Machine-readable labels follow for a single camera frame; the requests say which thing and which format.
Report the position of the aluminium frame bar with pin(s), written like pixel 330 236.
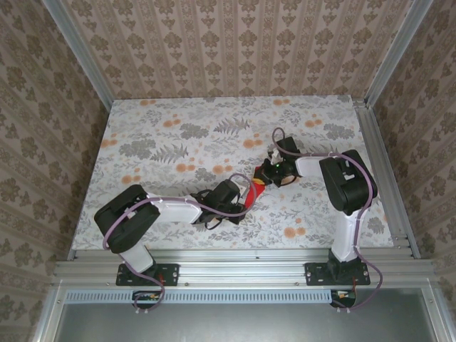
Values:
pixel 48 313
pixel 438 317

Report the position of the aluminium side rail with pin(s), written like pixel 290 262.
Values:
pixel 375 149

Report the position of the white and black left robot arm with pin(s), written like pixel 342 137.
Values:
pixel 124 224

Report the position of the grey metal sheet panel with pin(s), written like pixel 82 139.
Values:
pixel 242 324

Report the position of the floral patterned table cover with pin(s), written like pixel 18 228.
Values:
pixel 149 117

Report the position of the aluminium corner post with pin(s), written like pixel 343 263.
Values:
pixel 398 46
pixel 76 46

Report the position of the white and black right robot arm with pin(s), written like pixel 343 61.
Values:
pixel 349 185

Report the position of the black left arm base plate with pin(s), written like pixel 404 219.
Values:
pixel 171 274

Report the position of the red cloth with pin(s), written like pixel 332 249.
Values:
pixel 251 197

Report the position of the aluminium mounting rail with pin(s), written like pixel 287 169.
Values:
pixel 242 270

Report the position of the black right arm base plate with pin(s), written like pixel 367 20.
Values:
pixel 313 274

